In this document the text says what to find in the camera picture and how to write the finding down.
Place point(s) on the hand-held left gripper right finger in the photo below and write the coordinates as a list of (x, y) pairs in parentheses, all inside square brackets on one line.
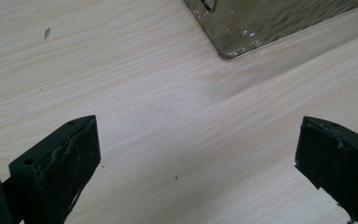
[(338, 161)]

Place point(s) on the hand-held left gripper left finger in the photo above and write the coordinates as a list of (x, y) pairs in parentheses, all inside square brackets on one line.
[(59, 168)]

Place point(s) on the shiny metal tray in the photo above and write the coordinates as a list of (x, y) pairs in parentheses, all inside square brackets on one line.
[(261, 21)]

